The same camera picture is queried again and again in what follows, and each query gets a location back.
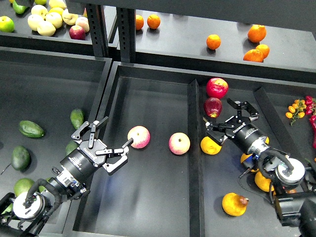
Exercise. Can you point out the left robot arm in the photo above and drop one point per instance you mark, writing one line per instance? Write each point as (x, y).
(26, 214)

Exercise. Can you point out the yellow pear brown end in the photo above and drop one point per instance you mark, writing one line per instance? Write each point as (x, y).
(234, 204)

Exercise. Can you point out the pale peach fruit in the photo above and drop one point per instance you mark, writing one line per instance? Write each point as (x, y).
(83, 22)

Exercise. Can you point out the yellow pear under arm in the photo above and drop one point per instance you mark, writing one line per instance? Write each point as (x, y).
(263, 183)

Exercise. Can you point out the pink apple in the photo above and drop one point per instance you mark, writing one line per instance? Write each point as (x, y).
(179, 143)
(140, 136)

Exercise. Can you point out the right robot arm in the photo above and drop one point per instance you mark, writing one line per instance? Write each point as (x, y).
(292, 185)

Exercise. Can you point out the black shelf post left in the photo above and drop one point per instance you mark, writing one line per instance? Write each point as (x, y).
(98, 33)

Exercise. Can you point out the avocado by bin wall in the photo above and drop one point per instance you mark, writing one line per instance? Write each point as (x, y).
(71, 146)

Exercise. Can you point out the black slanted divider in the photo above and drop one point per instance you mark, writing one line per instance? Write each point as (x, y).
(294, 139)

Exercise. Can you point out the dark red apple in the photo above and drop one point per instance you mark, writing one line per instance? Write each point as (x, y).
(212, 107)

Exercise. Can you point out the yellow pear by divider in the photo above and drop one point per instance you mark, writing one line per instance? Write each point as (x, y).
(209, 147)

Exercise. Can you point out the bright red apple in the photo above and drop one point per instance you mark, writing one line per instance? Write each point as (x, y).
(217, 88)

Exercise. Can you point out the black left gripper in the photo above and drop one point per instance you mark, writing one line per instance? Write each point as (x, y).
(92, 153)

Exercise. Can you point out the green mango bottom left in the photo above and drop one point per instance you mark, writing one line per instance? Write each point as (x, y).
(8, 209)

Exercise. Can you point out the pink apple left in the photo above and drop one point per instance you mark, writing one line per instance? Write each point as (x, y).
(140, 136)

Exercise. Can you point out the orange cherry tomato bunch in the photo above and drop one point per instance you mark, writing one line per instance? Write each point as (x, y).
(296, 111)

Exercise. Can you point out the avocado far left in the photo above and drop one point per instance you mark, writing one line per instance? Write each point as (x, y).
(31, 129)

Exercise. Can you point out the red chili peppers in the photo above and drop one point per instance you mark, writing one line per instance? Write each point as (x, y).
(311, 110)

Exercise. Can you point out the yellow pear with stem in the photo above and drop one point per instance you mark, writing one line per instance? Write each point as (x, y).
(267, 139)

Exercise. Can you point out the avocado upper right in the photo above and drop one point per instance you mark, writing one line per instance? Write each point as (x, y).
(77, 117)

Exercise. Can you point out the orange front right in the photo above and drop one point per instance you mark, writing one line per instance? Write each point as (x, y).
(254, 55)

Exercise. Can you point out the orange right small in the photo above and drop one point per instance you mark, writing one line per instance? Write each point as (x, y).
(264, 49)

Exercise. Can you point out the black shelf post right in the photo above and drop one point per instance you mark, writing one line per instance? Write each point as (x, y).
(126, 32)

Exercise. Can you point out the black shelf post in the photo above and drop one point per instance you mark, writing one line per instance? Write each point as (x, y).
(98, 33)
(126, 32)

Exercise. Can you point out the pink apple right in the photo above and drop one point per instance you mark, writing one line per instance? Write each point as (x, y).
(179, 143)

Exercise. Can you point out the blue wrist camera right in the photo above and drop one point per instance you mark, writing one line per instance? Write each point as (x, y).
(251, 162)

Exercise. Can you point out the red apple on shelf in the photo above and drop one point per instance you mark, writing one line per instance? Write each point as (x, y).
(77, 32)

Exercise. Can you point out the dark green avocado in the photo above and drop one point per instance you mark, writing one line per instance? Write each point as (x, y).
(20, 158)

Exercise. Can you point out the orange centre shelf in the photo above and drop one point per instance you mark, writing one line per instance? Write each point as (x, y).
(213, 41)

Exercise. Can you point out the black bin divider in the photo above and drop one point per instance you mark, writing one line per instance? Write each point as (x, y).
(196, 192)

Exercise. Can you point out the orange top left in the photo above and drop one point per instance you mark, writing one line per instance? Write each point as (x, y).
(139, 22)

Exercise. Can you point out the yellow pear middle right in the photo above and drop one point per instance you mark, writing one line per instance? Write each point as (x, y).
(243, 157)

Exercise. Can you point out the large orange top right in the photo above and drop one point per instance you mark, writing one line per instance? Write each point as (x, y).
(257, 33)

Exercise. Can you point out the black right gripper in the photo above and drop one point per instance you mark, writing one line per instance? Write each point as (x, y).
(239, 129)

